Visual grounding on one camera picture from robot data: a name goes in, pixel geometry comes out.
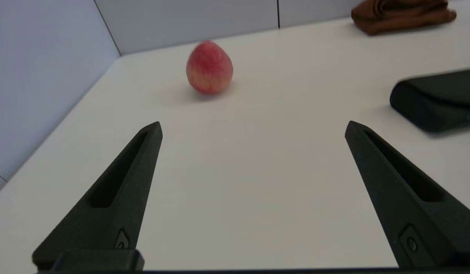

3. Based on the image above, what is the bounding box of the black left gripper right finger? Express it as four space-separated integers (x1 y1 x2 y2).
345 121 470 269

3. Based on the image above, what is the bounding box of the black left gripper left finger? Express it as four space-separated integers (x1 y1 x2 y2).
32 121 163 271

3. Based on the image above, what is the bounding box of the black snap pouch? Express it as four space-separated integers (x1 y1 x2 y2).
389 68 470 133

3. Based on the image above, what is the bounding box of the red yellow peach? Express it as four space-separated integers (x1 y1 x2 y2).
186 40 234 95

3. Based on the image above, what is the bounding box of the folded brown cloth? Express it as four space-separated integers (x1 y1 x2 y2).
351 0 457 36

